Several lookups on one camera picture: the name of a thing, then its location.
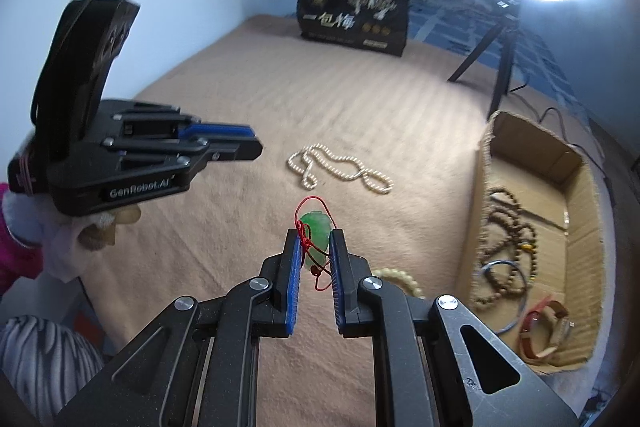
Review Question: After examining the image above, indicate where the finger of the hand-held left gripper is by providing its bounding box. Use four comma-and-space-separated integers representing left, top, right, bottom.
102, 136, 264, 172
112, 104, 254, 140

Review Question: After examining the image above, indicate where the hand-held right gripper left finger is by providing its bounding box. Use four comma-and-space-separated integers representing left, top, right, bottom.
52, 228, 306, 427

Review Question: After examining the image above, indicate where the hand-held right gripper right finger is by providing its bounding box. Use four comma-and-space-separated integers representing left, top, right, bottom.
327, 228, 583, 427

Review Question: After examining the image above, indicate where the green jade pendant red cord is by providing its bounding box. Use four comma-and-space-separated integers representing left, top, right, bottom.
294, 197, 337, 293

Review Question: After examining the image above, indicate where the white pearl necklace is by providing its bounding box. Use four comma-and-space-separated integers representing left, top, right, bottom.
286, 143, 395, 195

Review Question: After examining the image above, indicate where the brown wooden bead necklace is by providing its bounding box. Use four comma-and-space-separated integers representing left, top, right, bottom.
472, 187, 541, 308

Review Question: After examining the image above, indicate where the thin dark bangle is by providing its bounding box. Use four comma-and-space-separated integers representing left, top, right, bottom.
477, 260, 530, 335

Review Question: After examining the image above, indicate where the watch with brown strap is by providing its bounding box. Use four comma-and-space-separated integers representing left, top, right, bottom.
517, 294, 576, 361

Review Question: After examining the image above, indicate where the cardboard box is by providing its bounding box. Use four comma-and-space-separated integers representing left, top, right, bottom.
457, 109, 608, 375

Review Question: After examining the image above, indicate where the person's left forearm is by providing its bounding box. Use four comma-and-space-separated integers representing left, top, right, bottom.
0, 184, 103, 283

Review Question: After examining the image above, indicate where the person's left hand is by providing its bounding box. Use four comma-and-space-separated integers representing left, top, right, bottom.
80, 206, 142, 253

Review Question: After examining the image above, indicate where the black snack bag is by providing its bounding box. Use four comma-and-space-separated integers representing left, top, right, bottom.
297, 0, 412, 58

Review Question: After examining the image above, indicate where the blue patterned sheet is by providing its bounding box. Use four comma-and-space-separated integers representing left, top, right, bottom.
407, 0, 586, 108

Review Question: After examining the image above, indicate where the person's zebra print leg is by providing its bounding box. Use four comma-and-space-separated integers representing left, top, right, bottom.
0, 314, 107, 423

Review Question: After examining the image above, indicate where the black tripod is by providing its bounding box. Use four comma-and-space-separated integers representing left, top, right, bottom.
447, 0, 523, 120

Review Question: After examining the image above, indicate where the cream bead bracelet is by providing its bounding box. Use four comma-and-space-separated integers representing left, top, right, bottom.
372, 268, 427, 301

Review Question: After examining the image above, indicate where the black ring light cable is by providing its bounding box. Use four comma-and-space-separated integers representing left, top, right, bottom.
510, 77, 613, 188

